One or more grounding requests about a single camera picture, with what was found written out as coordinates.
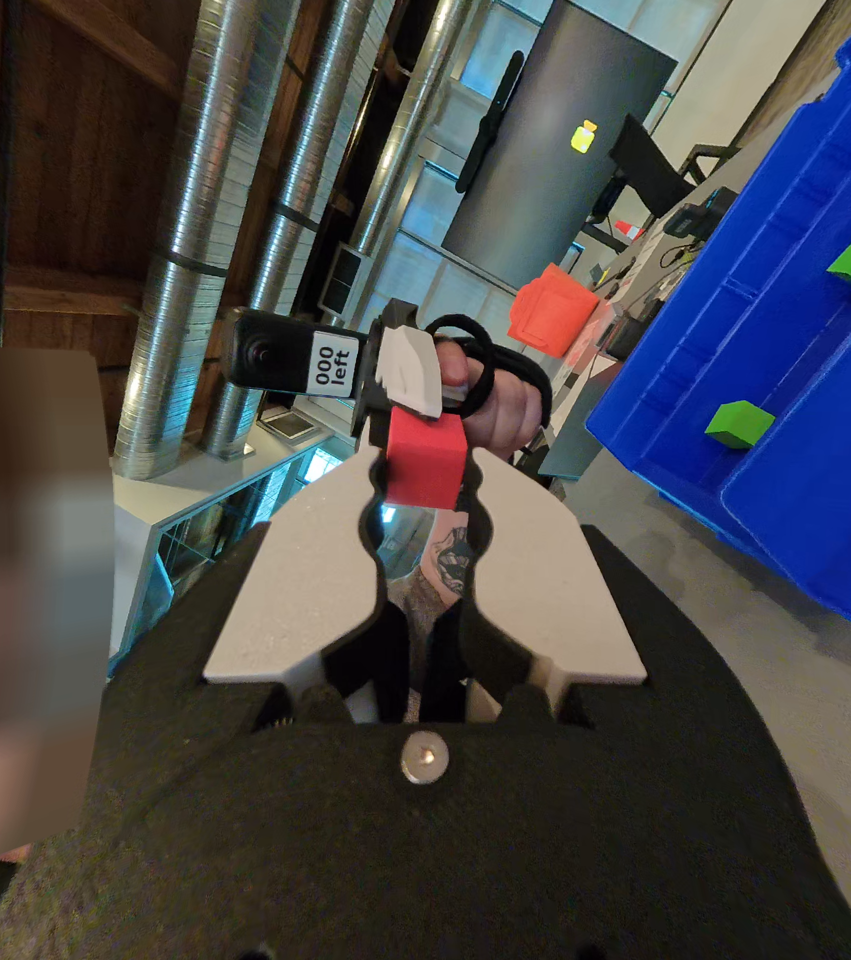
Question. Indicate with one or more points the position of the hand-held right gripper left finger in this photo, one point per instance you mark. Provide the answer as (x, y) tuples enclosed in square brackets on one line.
[(298, 585)]

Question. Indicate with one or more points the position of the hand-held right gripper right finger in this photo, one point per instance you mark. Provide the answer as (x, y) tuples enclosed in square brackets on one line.
[(560, 592)]

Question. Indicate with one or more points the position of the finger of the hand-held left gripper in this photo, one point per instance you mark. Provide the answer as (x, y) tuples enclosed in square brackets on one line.
[(412, 371)]

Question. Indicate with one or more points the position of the red wooden cube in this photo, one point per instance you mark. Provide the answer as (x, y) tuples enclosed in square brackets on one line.
[(425, 461)]

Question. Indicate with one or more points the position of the blue plastic bin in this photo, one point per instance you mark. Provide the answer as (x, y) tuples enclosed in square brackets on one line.
[(770, 315)]

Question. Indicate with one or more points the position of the grey desk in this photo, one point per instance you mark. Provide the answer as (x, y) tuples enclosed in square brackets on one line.
[(733, 675)]

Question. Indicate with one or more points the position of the person's left hand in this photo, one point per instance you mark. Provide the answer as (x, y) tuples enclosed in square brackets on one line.
[(504, 420)]

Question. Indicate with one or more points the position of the white low cabinet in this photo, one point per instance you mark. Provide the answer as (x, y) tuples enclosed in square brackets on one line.
[(170, 540)]

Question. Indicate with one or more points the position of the orange plastic box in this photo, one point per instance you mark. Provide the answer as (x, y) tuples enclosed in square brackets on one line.
[(553, 311)]

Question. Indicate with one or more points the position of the large dark screen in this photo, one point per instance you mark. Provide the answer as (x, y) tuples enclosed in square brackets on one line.
[(560, 187)]

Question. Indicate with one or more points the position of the small traffic cone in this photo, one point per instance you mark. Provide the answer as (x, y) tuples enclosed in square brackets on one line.
[(626, 230)]

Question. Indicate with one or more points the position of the black battery charger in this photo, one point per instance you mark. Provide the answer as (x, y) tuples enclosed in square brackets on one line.
[(703, 214)]

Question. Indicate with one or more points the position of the black camera bar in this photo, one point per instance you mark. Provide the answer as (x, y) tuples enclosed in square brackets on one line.
[(491, 120)]

